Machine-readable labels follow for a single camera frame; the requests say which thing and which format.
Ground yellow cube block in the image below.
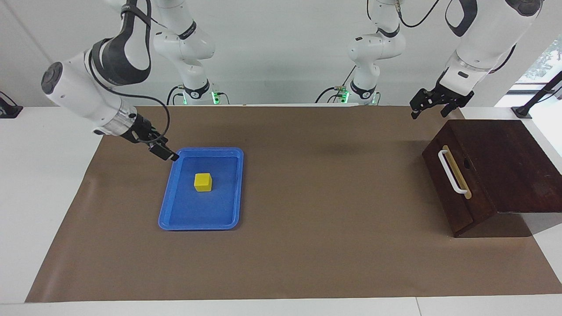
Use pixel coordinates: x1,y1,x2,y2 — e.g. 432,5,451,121
194,173,213,193

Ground white drawer handle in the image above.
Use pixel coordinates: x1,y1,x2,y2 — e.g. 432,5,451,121
438,149,468,194

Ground dark wooden drawer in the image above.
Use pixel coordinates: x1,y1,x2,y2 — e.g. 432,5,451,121
435,122,499,225

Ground dark wooden drawer cabinet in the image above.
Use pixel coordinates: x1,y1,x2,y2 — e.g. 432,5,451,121
422,118,562,238

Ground blue plastic tray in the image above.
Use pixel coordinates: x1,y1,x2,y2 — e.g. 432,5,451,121
158,147,244,231

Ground black angled pole stand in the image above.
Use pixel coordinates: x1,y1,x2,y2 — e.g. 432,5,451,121
512,70,562,120

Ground bright window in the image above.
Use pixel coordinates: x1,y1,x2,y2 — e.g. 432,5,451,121
516,37,562,95

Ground black table clamp stand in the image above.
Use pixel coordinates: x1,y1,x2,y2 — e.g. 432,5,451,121
0,91,23,119

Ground brown paper table mat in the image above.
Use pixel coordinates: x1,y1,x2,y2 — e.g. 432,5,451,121
25,104,562,303

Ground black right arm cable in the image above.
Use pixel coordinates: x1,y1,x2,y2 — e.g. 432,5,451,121
88,0,172,143

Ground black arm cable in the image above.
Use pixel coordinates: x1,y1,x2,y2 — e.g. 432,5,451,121
88,0,172,143
396,0,440,29

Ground black right base cable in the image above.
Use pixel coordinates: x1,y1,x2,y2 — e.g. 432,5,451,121
166,86,185,106

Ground black base cable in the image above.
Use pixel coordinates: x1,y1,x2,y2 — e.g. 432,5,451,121
315,66,354,104
166,86,185,106

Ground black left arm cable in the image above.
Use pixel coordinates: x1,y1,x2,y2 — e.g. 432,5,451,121
396,0,440,29

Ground black left base cable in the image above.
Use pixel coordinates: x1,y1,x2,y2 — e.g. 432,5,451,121
315,66,354,104

